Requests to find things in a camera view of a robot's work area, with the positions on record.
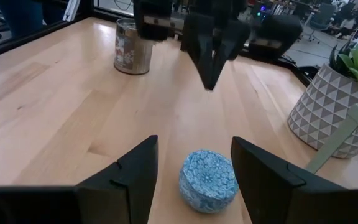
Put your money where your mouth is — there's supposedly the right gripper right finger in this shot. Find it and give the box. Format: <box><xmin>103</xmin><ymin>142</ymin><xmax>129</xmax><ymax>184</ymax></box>
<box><xmin>231</xmin><ymin>136</ymin><xmax>347</xmax><ymax>224</ymax></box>

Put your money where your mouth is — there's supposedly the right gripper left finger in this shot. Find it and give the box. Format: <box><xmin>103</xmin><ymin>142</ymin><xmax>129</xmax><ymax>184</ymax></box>
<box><xmin>75</xmin><ymin>134</ymin><xmax>160</xmax><ymax>224</ymax></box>

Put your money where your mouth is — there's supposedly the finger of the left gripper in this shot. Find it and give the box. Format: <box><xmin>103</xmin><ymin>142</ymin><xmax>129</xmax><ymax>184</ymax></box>
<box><xmin>180</xmin><ymin>14</ymin><xmax>214</xmax><ymax>90</ymax></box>
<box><xmin>211</xmin><ymin>21</ymin><xmax>251</xmax><ymax>91</ymax></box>

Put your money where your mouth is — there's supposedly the silver lidded candle jar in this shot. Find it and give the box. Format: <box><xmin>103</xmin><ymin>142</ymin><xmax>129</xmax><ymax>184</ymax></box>
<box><xmin>113</xmin><ymin>17</ymin><xmax>155</xmax><ymax>76</ymax></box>

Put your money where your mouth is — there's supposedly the blue patterned candle tin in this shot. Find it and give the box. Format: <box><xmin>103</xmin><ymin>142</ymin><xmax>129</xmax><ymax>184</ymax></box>
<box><xmin>178</xmin><ymin>149</ymin><xmax>239</xmax><ymax>214</ymax></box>

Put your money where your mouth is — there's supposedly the grey office chair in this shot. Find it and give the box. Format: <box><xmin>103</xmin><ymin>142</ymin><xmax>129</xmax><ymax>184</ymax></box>
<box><xmin>303</xmin><ymin>2</ymin><xmax>337</xmax><ymax>43</ymax></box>

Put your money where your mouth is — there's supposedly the potted succulent plant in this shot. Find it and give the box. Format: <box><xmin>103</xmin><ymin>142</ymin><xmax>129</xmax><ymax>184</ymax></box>
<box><xmin>287</xmin><ymin>29</ymin><xmax>358</xmax><ymax>159</ymax></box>

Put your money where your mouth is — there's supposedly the person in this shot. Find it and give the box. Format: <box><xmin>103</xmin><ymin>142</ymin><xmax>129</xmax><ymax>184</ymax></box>
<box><xmin>337</xmin><ymin>12</ymin><xmax>358</xmax><ymax>40</ymax></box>
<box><xmin>0</xmin><ymin>0</ymin><xmax>67</xmax><ymax>39</ymax></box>

